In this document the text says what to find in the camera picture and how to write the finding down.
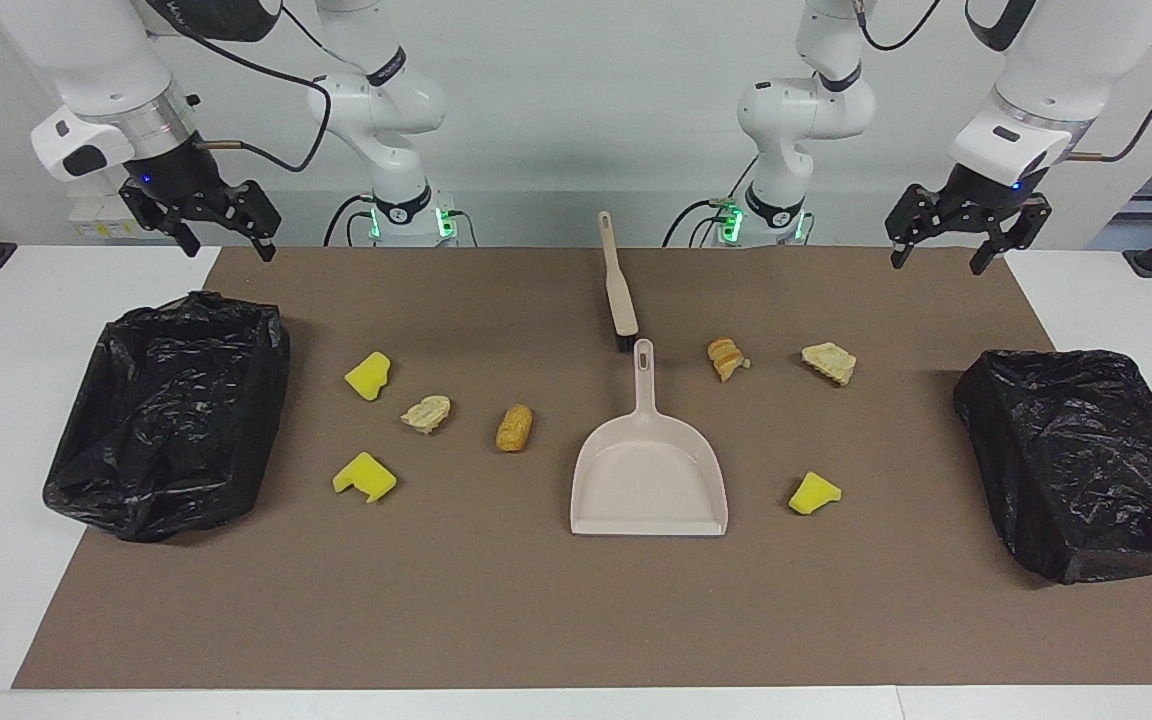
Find white socket boxes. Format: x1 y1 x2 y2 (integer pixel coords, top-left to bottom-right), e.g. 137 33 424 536
69 193 177 241

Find golden oval bread roll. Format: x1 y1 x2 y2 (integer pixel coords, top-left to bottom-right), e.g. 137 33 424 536
495 403 534 453

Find pale bread piece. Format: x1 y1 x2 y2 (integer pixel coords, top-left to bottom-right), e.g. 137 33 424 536
400 395 453 436

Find beige hand brush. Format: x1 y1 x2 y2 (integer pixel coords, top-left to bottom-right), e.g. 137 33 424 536
597 210 641 353

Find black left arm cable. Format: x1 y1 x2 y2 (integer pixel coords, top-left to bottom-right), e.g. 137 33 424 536
1071 0 1152 163

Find black bag-lined bin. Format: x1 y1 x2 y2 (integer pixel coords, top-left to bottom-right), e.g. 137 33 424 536
953 348 1152 586
43 290 292 544

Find brown table mat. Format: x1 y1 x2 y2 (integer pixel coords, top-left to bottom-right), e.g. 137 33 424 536
11 247 1152 691

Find puff pastry piece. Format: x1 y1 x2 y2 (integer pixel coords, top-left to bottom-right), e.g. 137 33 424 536
801 342 858 387

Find striped croissant piece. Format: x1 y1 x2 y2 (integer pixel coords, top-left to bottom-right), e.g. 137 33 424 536
707 337 751 383

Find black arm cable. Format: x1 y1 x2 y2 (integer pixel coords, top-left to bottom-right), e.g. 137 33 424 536
1071 0 1152 163
161 0 337 173

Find yellow sponge piece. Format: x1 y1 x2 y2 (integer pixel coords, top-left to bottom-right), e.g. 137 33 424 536
344 351 393 402
788 471 843 517
332 451 398 504

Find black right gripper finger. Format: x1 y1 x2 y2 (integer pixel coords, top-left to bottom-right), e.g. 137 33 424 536
224 180 283 264
119 182 203 258

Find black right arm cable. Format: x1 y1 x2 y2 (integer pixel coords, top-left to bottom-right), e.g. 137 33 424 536
161 0 337 173

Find black base cable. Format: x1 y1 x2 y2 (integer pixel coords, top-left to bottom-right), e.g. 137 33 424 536
663 150 762 248
323 193 377 248

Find beige plastic dustpan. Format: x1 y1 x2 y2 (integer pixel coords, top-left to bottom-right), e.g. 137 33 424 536
570 338 730 538

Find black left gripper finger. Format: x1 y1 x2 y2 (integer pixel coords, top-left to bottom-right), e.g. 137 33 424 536
886 183 942 271
969 195 1053 277

